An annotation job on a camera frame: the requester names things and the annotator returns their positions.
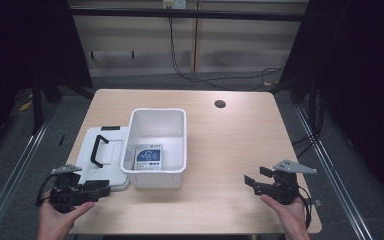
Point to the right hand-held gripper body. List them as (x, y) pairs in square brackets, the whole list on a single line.
[(286, 186)]

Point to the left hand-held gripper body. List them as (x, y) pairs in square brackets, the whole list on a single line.
[(67, 195)]

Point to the white plastic bin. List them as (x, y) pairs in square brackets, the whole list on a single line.
[(158, 128)]

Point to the person's left hand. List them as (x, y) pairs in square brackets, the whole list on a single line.
[(58, 221)]

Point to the person's right hand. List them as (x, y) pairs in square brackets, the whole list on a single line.
[(290, 218)]

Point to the small black stick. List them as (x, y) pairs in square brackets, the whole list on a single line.
[(62, 140)]

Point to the white and blue packet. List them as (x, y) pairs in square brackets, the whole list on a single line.
[(148, 157)]

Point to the black stand leg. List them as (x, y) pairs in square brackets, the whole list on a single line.
[(37, 106)]

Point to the yellow floor tape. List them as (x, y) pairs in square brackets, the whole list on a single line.
[(25, 106)]

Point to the dark curtain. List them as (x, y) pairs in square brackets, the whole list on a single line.
[(360, 83), (23, 50)]

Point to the black horizontal bar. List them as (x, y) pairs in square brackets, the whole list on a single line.
[(186, 14)]

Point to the metal floor rail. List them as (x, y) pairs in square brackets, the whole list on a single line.
[(16, 173), (333, 180)]

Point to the white wall outlet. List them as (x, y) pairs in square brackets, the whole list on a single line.
[(174, 3)]

